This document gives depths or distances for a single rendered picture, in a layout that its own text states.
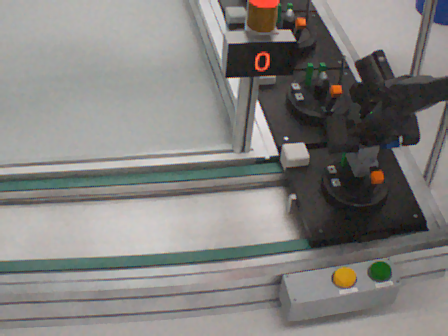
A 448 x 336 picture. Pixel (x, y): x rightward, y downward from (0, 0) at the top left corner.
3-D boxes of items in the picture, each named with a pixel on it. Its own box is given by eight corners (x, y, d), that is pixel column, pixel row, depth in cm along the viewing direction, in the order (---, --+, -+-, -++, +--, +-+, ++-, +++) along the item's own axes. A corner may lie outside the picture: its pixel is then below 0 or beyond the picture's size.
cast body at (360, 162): (375, 175, 148) (383, 146, 144) (354, 178, 147) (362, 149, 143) (362, 146, 155) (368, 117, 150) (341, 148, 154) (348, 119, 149)
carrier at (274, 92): (384, 144, 167) (396, 96, 159) (277, 154, 163) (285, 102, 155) (349, 75, 185) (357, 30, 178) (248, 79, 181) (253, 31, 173)
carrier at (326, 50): (348, 74, 186) (356, 29, 178) (247, 78, 181) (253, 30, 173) (317, 18, 204) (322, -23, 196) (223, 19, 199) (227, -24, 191)
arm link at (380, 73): (436, 96, 127) (405, 32, 130) (401, 107, 124) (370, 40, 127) (404, 122, 137) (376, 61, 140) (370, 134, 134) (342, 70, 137)
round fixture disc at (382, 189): (397, 207, 150) (399, 200, 148) (331, 217, 147) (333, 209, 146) (375, 159, 160) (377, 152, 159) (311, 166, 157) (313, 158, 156)
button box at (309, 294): (394, 304, 140) (402, 283, 136) (286, 323, 136) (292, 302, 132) (383, 276, 145) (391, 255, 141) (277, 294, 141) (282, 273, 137)
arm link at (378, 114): (424, 123, 129) (402, 74, 131) (398, 134, 128) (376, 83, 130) (410, 137, 136) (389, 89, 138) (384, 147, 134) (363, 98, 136)
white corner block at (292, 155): (307, 173, 159) (310, 157, 156) (284, 175, 158) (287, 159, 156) (301, 157, 163) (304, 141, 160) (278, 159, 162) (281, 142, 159)
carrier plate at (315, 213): (424, 229, 148) (427, 221, 147) (311, 247, 143) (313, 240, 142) (386, 148, 166) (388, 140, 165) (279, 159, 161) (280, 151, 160)
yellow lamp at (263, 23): (279, 32, 139) (281, 8, 136) (250, 33, 138) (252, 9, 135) (271, 17, 143) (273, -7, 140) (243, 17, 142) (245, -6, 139)
